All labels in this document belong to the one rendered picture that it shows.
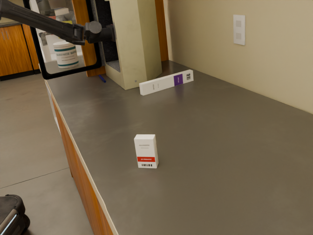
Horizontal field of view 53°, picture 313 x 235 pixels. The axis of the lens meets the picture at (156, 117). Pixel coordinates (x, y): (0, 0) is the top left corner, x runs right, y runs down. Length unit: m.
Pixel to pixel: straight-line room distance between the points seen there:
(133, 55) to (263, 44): 0.54
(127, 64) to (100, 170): 0.68
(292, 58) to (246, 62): 0.24
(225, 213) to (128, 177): 0.26
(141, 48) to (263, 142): 0.74
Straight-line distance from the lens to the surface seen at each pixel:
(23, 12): 1.35
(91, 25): 1.42
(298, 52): 1.13
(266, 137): 0.93
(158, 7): 1.84
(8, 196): 2.24
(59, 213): 2.34
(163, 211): 0.67
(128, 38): 1.39
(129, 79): 1.42
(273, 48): 1.21
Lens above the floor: 1.37
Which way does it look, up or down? 23 degrees down
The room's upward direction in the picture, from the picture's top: 7 degrees counter-clockwise
